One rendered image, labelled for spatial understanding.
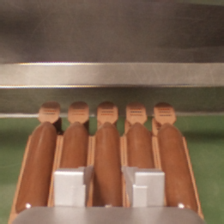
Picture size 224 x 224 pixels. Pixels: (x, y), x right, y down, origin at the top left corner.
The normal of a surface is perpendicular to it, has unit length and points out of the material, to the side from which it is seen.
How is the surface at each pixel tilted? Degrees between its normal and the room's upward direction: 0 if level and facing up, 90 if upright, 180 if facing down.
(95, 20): 90
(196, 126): 2
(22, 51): 90
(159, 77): 55
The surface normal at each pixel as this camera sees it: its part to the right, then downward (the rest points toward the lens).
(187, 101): 0.04, 0.72
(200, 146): 0.03, -0.70
